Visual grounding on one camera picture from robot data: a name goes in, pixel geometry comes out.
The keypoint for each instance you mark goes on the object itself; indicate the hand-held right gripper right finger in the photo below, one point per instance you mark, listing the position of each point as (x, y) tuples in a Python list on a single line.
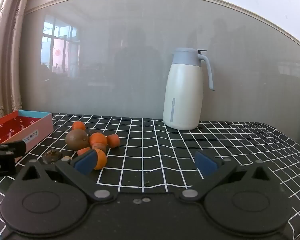
[(206, 163)]

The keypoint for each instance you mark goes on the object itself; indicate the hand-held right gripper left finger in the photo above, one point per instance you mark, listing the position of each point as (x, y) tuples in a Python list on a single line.
[(85, 163)]

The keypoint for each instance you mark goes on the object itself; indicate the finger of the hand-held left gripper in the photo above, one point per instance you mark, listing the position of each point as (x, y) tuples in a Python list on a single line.
[(13, 147)]

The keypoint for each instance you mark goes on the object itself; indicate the pale brown fruit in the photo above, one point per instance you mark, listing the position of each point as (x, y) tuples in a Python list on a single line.
[(66, 158)]

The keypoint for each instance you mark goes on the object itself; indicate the brown kiwi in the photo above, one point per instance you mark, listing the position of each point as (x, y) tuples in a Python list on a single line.
[(76, 139)]

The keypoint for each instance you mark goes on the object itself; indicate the red cardboard box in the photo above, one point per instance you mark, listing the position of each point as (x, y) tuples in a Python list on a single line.
[(27, 121)]

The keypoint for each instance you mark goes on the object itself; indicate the large dark dried fruit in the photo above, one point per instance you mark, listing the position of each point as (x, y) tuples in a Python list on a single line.
[(51, 156)]

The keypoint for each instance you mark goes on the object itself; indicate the small orange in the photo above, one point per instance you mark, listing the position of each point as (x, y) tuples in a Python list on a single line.
[(78, 125)]

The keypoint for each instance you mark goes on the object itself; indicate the carrot piece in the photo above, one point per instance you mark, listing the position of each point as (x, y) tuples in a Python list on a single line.
[(83, 151), (113, 140)]

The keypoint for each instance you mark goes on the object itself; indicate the small dark dried fruit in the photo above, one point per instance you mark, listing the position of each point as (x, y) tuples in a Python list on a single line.
[(93, 131)]

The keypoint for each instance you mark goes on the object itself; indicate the black checkered tablecloth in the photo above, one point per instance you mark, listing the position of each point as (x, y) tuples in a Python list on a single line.
[(165, 142)]

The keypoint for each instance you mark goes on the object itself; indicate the white thermos jug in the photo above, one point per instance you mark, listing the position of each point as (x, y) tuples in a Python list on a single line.
[(182, 92)]

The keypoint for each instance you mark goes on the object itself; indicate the beige lace-trimmed curtain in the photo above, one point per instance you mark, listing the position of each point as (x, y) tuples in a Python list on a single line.
[(5, 67)]

